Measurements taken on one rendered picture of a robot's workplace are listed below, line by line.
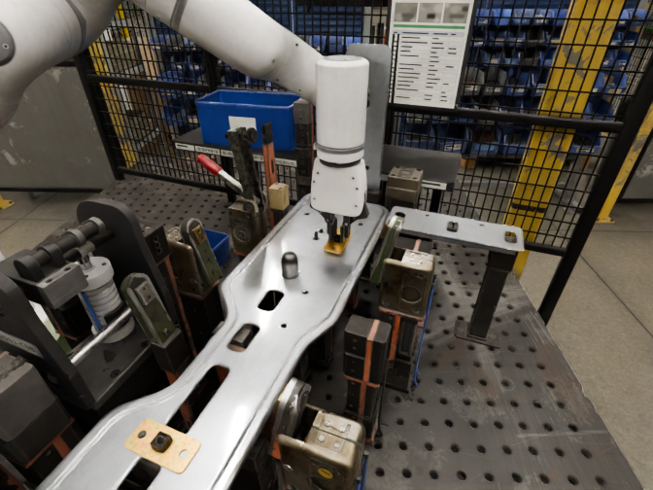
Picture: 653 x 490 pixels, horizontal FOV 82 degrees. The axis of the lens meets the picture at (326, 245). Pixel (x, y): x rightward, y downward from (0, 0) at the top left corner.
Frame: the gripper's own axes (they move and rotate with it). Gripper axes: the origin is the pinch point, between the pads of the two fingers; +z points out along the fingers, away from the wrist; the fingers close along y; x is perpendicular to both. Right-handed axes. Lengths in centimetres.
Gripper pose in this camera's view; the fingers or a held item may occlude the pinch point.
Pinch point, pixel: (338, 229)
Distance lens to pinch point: 75.9
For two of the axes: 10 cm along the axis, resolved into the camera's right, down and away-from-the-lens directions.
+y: 9.3, 2.0, -3.0
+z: 0.0, 8.3, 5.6
